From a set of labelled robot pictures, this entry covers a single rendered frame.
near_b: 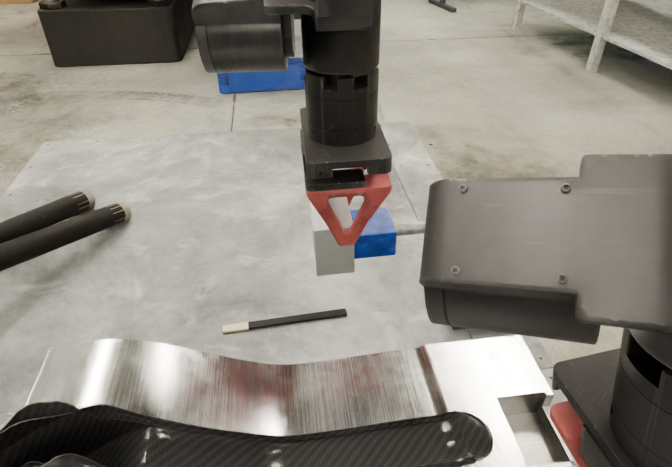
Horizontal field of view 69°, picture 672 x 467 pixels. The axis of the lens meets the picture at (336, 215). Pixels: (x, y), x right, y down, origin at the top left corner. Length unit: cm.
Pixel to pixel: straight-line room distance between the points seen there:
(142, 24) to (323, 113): 371
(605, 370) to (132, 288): 52
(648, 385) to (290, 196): 62
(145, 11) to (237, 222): 338
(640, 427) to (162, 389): 28
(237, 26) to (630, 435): 31
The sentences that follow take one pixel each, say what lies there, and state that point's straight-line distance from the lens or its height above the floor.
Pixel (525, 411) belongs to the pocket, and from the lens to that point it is 44.
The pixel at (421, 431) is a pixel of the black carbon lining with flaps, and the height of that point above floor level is 88.
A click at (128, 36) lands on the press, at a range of 410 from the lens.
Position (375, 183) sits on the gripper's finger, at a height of 102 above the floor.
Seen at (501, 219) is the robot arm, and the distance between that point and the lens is 16.
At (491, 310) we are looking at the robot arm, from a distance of 18.
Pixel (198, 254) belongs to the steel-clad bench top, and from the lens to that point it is 67.
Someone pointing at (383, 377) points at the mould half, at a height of 89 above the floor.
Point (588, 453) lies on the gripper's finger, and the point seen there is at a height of 101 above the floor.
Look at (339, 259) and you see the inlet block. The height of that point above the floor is 92.
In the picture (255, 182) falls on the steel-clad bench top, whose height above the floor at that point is 80.
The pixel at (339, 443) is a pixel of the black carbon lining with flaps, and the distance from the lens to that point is 39.
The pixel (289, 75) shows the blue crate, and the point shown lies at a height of 10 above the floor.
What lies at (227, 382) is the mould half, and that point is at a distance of 40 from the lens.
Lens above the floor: 122
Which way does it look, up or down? 36 degrees down
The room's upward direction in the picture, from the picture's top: straight up
